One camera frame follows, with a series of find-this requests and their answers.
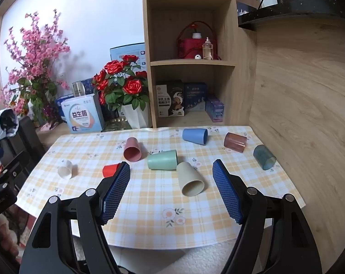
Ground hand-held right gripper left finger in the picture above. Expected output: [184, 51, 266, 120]
[18, 162, 131, 274]

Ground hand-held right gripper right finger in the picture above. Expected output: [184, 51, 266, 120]
[213, 159, 323, 274]

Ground beige cup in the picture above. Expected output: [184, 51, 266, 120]
[176, 161, 206, 197]

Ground small red cup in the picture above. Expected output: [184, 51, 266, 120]
[102, 163, 122, 178]

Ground pink cup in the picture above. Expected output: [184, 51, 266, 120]
[123, 137, 142, 163]

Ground brown translucent cup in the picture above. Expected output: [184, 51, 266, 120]
[224, 132, 247, 153]

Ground grey-blue translucent cup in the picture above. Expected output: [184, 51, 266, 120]
[253, 144, 277, 171]

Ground green cup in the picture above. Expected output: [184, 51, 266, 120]
[147, 150, 178, 171]

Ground small white cup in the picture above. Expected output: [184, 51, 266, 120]
[57, 160, 74, 180]

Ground blue cup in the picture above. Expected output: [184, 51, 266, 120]
[182, 128, 208, 146]

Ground yellow checkered tablecloth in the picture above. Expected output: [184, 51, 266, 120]
[15, 126, 306, 247]

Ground black chair back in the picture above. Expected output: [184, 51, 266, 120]
[17, 116, 46, 163]

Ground red patterned cloth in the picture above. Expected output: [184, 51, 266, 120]
[0, 205, 36, 249]

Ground clear plastic tray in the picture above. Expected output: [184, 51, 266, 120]
[101, 118, 133, 133]

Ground white faceted vase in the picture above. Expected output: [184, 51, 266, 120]
[120, 103, 150, 129]

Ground purple box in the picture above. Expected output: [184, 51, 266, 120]
[205, 97, 226, 123]

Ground white and blue box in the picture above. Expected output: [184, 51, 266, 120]
[61, 95, 105, 133]

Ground pink blossom branches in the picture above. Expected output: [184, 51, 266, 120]
[0, 10, 72, 126]

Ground dark blue box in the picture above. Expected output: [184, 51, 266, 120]
[184, 82, 208, 112]

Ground steel tumbler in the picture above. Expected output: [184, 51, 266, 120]
[72, 82, 86, 97]

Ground dark snack box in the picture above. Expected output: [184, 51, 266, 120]
[156, 80, 186, 118]

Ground red rose bouquet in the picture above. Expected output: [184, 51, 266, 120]
[92, 54, 150, 113]

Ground navy starry box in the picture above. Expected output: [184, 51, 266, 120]
[83, 78, 101, 96]

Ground light blue carton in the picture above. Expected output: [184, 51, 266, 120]
[110, 43, 146, 69]

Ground glass bottle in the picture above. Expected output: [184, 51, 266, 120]
[202, 37, 213, 60]

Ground red basket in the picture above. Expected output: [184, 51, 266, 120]
[176, 21, 218, 60]

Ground wooden shelf unit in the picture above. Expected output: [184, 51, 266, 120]
[142, 0, 257, 129]

